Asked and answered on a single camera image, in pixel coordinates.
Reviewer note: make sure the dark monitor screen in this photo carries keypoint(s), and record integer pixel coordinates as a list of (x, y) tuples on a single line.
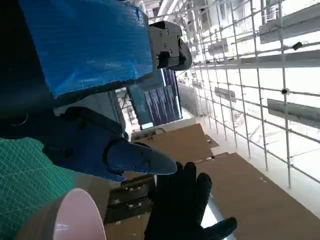
[(160, 105)]

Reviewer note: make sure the pink bowl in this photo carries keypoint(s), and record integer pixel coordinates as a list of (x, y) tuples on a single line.
[(80, 215)]

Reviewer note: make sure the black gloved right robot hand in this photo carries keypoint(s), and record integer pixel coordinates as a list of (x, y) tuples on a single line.
[(175, 212)]

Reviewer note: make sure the brown cardboard sheet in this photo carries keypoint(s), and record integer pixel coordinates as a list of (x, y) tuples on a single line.
[(180, 142), (250, 195)]

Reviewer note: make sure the green cutting mat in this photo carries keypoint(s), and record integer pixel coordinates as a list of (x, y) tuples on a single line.
[(20, 175)]

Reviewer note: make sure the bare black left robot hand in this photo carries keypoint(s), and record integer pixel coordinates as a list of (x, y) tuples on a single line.
[(87, 45)]

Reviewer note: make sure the white metal grid frame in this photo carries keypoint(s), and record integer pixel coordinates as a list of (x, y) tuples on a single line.
[(275, 59)]

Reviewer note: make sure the dark wooden crate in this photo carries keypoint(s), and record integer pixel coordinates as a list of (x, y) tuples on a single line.
[(130, 197)]

